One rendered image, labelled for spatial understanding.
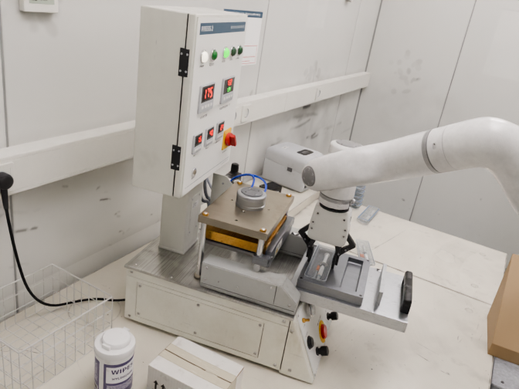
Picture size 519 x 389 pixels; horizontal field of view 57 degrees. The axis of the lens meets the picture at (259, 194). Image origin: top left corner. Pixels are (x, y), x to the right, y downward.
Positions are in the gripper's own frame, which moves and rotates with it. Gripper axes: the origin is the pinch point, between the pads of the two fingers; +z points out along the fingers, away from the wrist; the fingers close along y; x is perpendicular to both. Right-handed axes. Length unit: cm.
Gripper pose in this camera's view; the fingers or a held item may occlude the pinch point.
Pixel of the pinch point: (322, 257)
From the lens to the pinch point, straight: 128.3
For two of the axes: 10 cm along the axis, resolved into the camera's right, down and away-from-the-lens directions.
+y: -9.4, -2.5, 2.3
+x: -3.0, 3.3, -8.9
